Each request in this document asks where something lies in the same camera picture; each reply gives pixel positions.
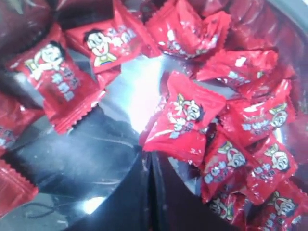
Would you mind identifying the red candy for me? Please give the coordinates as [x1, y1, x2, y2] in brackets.
[246, 134, 298, 205]
[200, 130, 256, 203]
[6, 23, 105, 134]
[143, 71, 226, 167]
[145, 0, 231, 59]
[219, 79, 296, 147]
[195, 50, 278, 88]
[65, 0, 161, 74]

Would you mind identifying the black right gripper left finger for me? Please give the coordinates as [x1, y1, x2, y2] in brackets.
[66, 145, 152, 231]

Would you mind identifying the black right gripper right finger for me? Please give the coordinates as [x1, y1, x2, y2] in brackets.
[151, 153, 238, 231]

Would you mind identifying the round steel plate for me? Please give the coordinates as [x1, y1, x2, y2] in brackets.
[0, 0, 308, 231]

